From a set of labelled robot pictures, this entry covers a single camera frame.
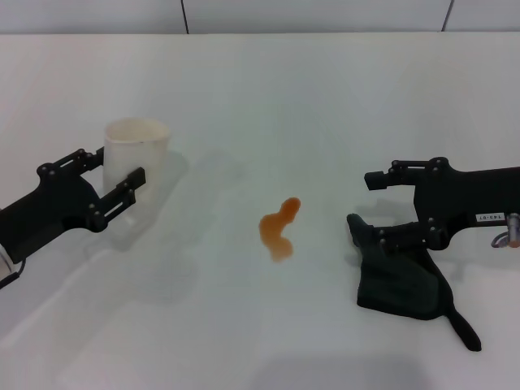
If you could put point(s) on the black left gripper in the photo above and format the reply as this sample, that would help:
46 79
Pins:
48 211

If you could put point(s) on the brown water stain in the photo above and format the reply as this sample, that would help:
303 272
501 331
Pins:
276 227

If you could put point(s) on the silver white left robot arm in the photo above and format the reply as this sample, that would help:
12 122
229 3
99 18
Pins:
5 266

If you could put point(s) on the dark blue rag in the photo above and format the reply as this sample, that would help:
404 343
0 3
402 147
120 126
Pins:
398 280

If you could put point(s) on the white translucent plastic cup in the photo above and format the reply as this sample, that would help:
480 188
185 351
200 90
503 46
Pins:
136 154

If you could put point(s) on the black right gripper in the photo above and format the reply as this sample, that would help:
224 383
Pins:
459 199

